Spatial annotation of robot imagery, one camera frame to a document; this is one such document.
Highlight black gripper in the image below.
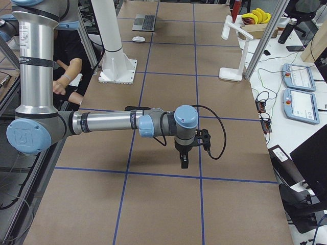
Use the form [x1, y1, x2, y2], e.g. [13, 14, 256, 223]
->
[174, 138, 198, 169]

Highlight black mouse pad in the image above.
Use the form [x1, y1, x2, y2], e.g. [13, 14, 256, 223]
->
[124, 106, 151, 111]

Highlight white computer mouse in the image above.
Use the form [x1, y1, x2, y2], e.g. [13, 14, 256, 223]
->
[132, 36, 146, 42]

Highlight grey laptop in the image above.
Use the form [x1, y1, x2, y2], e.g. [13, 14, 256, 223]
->
[132, 14, 157, 32]

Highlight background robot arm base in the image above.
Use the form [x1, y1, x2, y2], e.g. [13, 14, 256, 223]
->
[1, 14, 19, 42]

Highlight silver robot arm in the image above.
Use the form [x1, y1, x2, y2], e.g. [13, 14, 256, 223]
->
[6, 1, 200, 168]

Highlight white desk lamp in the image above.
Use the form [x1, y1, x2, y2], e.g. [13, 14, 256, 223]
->
[219, 15, 254, 82]

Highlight orange black electronics board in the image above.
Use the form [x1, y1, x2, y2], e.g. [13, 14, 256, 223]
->
[255, 100, 266, 113]

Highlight brown box with label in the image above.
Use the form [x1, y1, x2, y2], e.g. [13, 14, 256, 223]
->
[268, 145, 304, 186]

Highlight lower blue teach pendant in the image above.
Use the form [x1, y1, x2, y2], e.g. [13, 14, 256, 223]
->
[283, 88, 320, 125]

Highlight blue teach pendant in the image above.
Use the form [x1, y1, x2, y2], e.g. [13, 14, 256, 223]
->
[282, 63, 316, 92]
[283, 88, 320, 125]

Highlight black monitor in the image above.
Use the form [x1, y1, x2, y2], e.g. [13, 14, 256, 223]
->
[290, 126, 326, 201]

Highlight upper blue teach pendant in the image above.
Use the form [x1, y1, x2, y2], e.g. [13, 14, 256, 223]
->
[282, 63, 316, 92]

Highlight seated person in black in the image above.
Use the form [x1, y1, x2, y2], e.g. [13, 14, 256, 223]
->
[53, 30, 83, 105]

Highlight cardboard box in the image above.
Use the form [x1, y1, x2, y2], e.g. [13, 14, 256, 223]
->
[238, 23, 278, 40]

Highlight black smartphone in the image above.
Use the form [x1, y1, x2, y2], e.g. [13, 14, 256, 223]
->
[286, 45, 305, 52]

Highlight yellow bananas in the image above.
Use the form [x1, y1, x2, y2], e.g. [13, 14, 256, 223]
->
[241, 8, 271, 25]

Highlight black water bottle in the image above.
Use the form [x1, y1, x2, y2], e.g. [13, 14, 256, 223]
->
[278, 18, 297, 44]

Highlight black camera cable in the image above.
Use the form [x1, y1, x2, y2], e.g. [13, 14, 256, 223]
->
[154, 105, 227, 161]

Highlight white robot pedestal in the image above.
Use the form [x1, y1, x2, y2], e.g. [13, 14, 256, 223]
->
[91, 0, 137, 84]

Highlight aluminium frame post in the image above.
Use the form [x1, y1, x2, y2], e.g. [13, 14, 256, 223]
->
[244, 0, 289, 80]

